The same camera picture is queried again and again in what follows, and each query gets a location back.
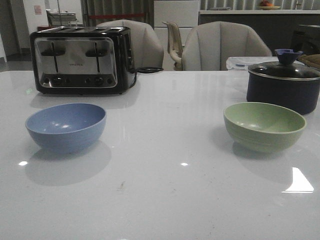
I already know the blue bowl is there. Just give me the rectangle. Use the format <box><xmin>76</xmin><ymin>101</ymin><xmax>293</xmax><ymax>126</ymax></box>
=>
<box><xmin>25</xmin><ymin>103</ymin><xmax>107</xmax><ymax>154</ymax></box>

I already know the green bowl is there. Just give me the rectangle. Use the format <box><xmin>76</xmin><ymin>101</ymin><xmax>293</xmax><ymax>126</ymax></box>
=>
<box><xmin>223</xmin><ymin>102</ymin><xmax>307</xmax><ymax>153</ymax></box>

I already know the left grey upholstered chair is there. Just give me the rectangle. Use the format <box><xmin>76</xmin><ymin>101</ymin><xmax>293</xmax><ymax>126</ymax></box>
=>
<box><xmin>97</xmin><ymin>19</ymin><xmax>164</xmax><ymax>68</ymax></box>

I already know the grey upholstered chair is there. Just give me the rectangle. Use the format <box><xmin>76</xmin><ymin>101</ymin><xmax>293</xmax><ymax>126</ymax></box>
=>
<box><xmin>97</xmin><ymin>19</ymin><xmax>164</xmax><ymax>68</ymax></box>
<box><xmin>181</xmin><ymin>21</ymin><xmax>272</xmax><ymax>71</ymax></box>

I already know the beige office chair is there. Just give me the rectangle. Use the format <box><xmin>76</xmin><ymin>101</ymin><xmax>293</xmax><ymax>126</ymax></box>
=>
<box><xmin>162</xmin><ymin>21</ymin><xmax>183</xmax><ymax>71</ymax></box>

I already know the right grey upholstered chair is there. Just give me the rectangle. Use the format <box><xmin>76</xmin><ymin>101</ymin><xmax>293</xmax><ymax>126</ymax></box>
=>
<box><xmin>181</xmin><ymin>21</ymin><xmax>272</xmax><ymax>71</ymax></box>

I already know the clear plastic storage container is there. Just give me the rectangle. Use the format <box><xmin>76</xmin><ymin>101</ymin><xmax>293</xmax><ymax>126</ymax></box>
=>
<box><xmin>225</xmin><ymin>56</ymin><xmax>279</xmax><ymax>71</ymax></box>

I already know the white cabinet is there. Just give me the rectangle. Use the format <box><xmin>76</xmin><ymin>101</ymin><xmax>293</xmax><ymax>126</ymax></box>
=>
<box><xmin>153</xmin><ymin>0</ymin><xmax>200</xmax><ymax>49</ymax></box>

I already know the black and chrome toaster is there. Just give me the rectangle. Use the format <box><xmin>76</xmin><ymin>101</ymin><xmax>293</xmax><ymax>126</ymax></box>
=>
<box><xmin>29</xmin><ymin>26</ymin><xmax>136</xmax><ymax>95</ymax></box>

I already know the glass pot lid blue knob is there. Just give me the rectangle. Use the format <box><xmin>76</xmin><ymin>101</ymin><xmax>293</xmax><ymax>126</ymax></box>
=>
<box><xmin>247</xmin><ymin>48</ymin><xmax>320</xmax><ymax>81</ymax></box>

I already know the dark blue cooking pot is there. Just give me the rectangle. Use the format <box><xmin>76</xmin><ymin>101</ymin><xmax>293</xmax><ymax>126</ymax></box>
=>
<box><xmin>246</xmin><ymin>73</ymin><xmax>320</xmax><ymax>115</ymax></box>

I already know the fruit plate on counter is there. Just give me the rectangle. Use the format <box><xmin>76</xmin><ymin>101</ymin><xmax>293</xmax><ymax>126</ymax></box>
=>
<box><xmin>258</xmin><ymin>0</ymin><xmax>281</xmax><ymax>10</ymax></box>

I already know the brown cushion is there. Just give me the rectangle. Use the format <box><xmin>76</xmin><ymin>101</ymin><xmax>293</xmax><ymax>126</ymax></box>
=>
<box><xmin>298</xmin><ymin>54</ymin><xmax>320</xmax><ymax>70</ymax></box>

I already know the dark kitchen counter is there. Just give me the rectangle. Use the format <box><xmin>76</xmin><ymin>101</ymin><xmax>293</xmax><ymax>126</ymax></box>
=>
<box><xmin>198</xmin><ymin>9</ymin><xmax>320</xmax><ymax>55</ymax></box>

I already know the black toaster power cable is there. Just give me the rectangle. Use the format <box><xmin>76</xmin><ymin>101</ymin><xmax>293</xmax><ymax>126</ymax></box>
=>
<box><xmin>129</xmin><ymin>66</ymin><xmax>165</xmax><ymax>88</ymax></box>

